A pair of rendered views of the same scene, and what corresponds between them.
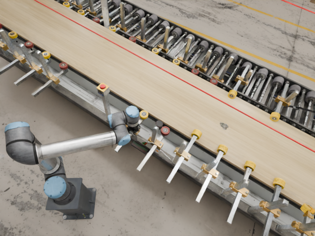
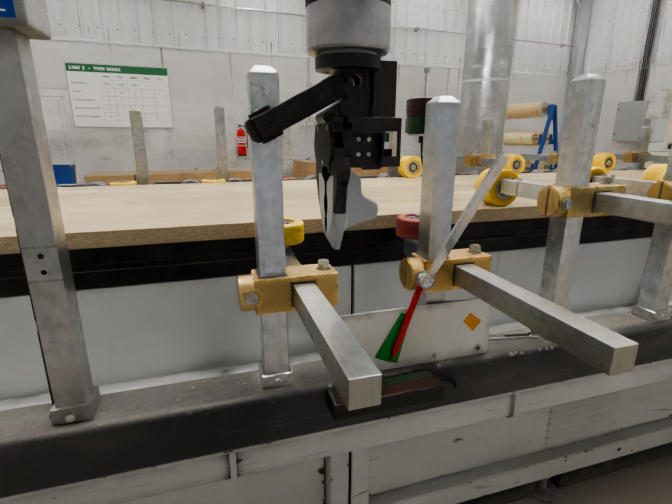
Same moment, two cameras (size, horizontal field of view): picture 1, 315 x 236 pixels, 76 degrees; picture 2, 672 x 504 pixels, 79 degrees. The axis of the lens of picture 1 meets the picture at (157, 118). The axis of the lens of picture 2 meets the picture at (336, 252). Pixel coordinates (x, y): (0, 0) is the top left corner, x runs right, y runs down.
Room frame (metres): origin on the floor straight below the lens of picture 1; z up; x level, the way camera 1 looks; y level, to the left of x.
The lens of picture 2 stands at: (0.37, 0.50, 1.05)
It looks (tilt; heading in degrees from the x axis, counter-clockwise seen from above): 16 degrees down; 320
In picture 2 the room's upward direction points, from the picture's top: straight up
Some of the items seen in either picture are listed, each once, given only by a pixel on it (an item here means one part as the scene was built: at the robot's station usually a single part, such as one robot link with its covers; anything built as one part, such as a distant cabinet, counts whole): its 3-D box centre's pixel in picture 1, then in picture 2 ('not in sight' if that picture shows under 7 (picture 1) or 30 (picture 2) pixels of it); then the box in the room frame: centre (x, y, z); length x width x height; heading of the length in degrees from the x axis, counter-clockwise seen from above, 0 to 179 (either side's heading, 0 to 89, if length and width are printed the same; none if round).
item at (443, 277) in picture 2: (155, 142); (443, 269); (0.74, -0.03, 0.85); 0.13 x 0.06 x 0.05; 67
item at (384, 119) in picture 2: (133, 126); (353, 117); (0.73, 0.17, 1.07); 0.09 x 0.08 x 0.12; 67
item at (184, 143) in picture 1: (178, 154); (564, 227); (0.65, -0.23, 0.90); 0.03 x 0.03 x 0.48; 67
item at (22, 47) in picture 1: (32, 63); not in sight; (1.33, 1.38, 0.87); 0.03 x 0.03 x 0.48; 67
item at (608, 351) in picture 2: (152, 150); (481, 285); (0.66, -0.01, 0.84); 0.43 x 0.03 x 0.04; 157
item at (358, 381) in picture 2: (131, 132); (306, 299); (0.79, 0.21, 0.84); 0.43 x 0.03 x 0.04; 157
